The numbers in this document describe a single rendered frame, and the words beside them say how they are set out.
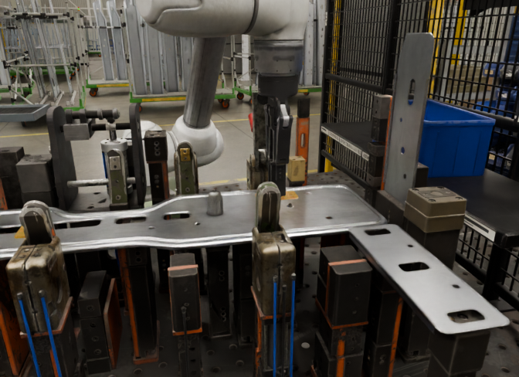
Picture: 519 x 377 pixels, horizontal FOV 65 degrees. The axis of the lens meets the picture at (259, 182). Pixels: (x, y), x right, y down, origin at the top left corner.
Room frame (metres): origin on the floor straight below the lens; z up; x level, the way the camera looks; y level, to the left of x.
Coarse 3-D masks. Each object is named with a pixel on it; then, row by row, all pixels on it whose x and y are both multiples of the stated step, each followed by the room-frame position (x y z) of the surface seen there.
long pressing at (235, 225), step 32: (224, 192) 0.85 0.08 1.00; (320, 192) 0.86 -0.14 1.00; (352, 192) 0.86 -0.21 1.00; (0, 224) 0.69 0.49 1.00; (128, 224) 0.69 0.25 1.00; (160, 224) 0.69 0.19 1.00; (192, 224) 0.69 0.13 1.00; (224, 224) 0.69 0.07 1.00; (288, 224) 0.69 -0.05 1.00; (320, 224) 0.69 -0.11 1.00; (352, 224) 0.70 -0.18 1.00; (384, 224) 0.70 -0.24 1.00; (0, 256) 0.58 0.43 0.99
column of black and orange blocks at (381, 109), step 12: (384, 96) 0.98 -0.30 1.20; (384, 108) 0.97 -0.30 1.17; (372, 120) 1.00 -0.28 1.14; (384, 120) 0.97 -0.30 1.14; (372, 132) 1.00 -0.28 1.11; (384, 132) 0.97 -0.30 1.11; (372, 144) 0.99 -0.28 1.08; (384, 144) 0.98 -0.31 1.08; (372, 156) 0.99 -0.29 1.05; (384, 156) 0.97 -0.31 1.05; (372, 168) 0.98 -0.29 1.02; (372, 180) 0.97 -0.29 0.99; (372, 192) 0.97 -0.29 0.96; (372, 204) 0.97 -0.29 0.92
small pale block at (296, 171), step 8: (296, 160) 0.90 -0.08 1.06; (304, 160) 0.90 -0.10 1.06; (288, 168) 0.92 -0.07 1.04; (296, 168) 0.90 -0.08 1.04; (304, 168) 0.90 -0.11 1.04; (288, 176) 0.92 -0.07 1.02; (296, 176) 0.90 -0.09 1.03; (304, 176) 0.90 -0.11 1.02; (296, 184) 0.90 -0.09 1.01; (296, 288) 0.90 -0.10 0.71
